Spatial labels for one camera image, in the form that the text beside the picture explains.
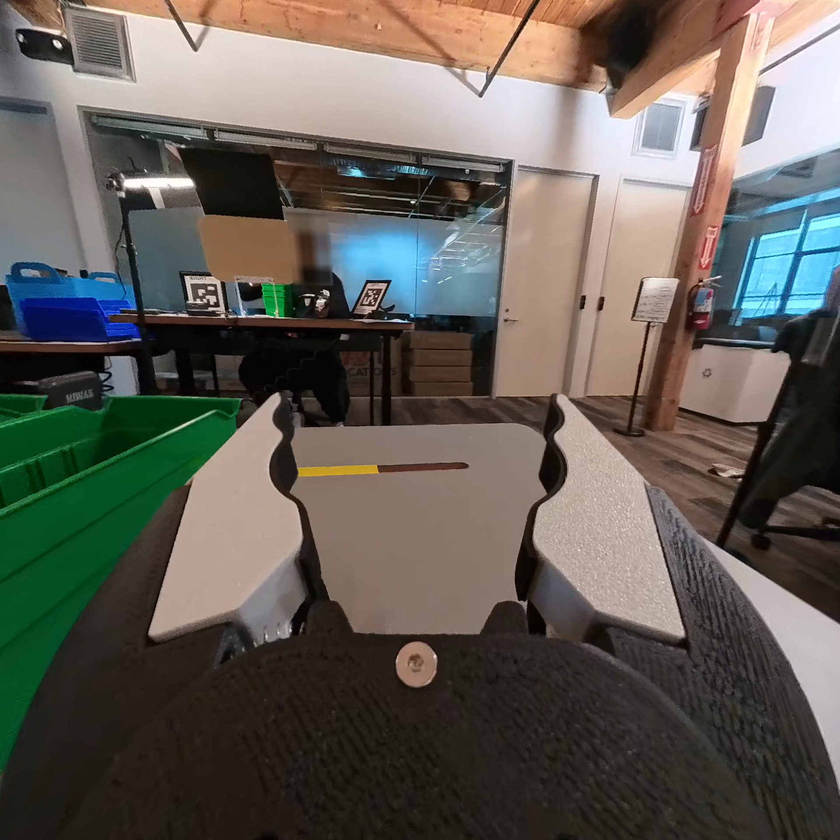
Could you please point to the white door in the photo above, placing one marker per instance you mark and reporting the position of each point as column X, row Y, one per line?
column 544, row 282
column 636, row 249

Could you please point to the black office chair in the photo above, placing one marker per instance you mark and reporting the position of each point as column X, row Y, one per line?
column 774, row 525

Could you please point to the red fire extinguisher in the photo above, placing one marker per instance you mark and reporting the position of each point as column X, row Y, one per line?
column 702, row 305

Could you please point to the framed fiducial tag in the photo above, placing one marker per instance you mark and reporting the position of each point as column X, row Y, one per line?
column 203, row 293
column 372, row 297

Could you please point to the brown cardboard panel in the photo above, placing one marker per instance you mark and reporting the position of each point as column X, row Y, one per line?
column 249, row 246

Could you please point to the black security camera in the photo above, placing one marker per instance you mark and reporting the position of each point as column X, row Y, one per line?
column 43, row 46

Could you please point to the dark green jacket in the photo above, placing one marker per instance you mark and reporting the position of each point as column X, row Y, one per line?
column 800, row 426

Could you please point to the wooden post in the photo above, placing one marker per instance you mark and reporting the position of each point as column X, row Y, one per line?
column 682, row 315

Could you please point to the stack of blue bins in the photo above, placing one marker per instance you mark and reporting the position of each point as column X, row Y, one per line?
column 65, row 308

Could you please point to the stack of cardboard boxes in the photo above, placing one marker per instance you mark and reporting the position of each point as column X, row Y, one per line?
column 436, row 364

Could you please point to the wooden workbench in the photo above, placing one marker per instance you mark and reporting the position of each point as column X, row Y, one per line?
column 52, row 344
column 262, row 321

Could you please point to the black wall screen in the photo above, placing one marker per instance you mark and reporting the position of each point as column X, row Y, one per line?
column 229, row 184

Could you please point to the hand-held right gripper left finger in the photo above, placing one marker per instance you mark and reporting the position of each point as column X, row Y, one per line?
column 223, row 544

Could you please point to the black equipment case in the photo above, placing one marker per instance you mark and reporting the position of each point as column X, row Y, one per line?
column 65, row 390

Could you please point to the short red arrow sign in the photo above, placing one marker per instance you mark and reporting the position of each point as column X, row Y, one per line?
column 710, row 246

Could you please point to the white paper scrap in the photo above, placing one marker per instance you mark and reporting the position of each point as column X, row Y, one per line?
column 727, row 470

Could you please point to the white recycling cabinet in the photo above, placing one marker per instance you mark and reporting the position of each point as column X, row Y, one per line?
column 735, row 384

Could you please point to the long red arrow sign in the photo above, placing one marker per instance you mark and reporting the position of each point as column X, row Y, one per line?
column 705, row 180

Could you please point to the yellow tape strip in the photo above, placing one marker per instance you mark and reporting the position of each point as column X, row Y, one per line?
column 338, row 470

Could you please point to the green bins clear case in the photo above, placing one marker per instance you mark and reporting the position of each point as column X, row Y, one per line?
column 277, row 298

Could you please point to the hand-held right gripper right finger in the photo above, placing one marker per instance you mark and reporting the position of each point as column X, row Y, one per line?
column 604, row 544

